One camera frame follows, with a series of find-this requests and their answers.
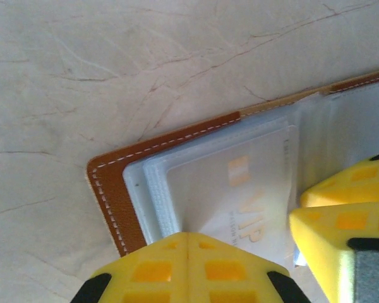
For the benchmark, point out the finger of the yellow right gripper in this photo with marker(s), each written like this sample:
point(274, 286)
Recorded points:
point(350, 186)
point(328, 236)

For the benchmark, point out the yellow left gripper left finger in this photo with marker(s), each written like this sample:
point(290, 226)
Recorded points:
point(151, 277)

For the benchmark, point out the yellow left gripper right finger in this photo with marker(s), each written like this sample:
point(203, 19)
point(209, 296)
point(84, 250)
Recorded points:
point(227, 277)

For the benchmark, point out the silver card gold VIP print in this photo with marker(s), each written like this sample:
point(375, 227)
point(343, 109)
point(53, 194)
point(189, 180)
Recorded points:
point(214, 189)

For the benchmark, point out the brown leather card holder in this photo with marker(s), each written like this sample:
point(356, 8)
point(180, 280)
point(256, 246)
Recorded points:
point(110, 189)

